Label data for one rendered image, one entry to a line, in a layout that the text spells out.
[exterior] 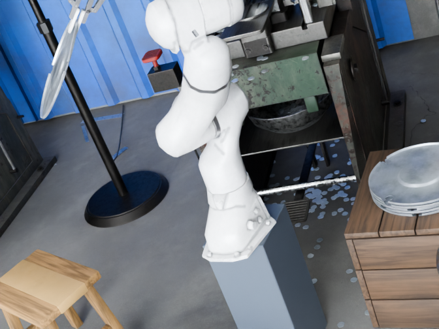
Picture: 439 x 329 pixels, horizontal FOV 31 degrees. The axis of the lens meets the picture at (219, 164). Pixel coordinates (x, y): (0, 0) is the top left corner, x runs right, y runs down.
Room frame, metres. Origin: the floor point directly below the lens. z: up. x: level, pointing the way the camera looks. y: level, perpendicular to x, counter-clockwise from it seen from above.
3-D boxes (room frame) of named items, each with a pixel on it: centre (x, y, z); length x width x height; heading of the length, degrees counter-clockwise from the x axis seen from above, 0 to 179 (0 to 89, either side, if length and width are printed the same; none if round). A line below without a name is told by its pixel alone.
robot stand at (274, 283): (1.76, 0.00, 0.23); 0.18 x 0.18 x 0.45; 56
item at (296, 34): (2.52, -0.32, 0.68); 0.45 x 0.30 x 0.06; 67
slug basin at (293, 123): (2.52, -0.32, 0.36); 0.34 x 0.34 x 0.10
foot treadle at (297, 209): (2.39, -0.27, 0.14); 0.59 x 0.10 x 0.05; 157
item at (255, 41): (2.36, -0.25, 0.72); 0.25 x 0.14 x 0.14; 157
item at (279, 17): (2.52, -0.32, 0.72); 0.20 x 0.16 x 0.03; 67
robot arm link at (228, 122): (1.78, -0.04, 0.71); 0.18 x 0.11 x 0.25; 113
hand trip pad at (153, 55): (2.43, 0.08, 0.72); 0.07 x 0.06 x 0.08; 157
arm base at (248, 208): (1.73, 0.02, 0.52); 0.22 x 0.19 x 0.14; 146
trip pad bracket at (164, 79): (2.43, 0.06, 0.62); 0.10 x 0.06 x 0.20; 67
